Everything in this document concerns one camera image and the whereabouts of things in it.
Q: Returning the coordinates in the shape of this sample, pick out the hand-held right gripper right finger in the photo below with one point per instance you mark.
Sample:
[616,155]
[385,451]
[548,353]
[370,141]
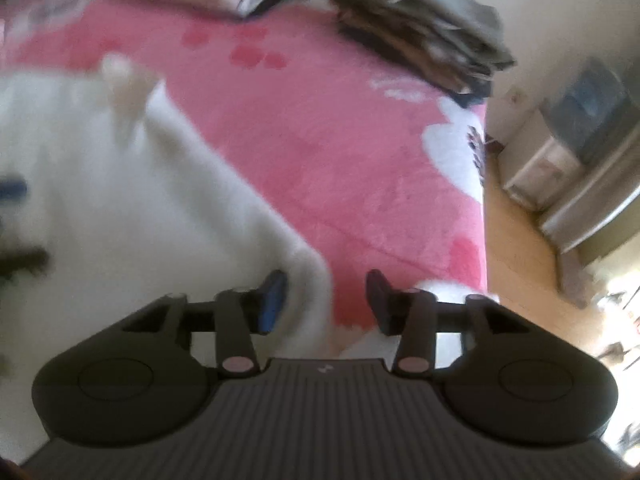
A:
[379,305]

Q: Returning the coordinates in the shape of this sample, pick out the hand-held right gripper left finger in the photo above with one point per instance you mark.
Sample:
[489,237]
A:
[272,302]

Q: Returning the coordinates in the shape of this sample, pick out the stack of dark folded clothes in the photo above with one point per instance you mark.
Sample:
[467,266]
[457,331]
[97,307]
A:
[425,25]

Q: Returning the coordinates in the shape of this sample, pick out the wall socket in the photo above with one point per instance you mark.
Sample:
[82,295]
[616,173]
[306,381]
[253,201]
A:
[515,96]

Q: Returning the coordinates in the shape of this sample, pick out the dark wooden floor board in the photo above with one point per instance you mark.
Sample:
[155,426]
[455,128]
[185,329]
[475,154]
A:
[573,280]

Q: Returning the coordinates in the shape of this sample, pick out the pink floral blanket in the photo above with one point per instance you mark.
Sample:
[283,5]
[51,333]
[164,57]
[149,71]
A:
[325,160]

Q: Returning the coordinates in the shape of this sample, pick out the beige curtain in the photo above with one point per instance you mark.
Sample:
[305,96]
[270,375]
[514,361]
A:
[595,195]

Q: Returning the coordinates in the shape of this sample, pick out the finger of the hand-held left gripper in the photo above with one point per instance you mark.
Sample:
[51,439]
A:
[12,189]
[22,262]

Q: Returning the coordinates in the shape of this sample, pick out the white fuzzy deer sweater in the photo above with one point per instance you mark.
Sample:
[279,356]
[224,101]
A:
[125,210]

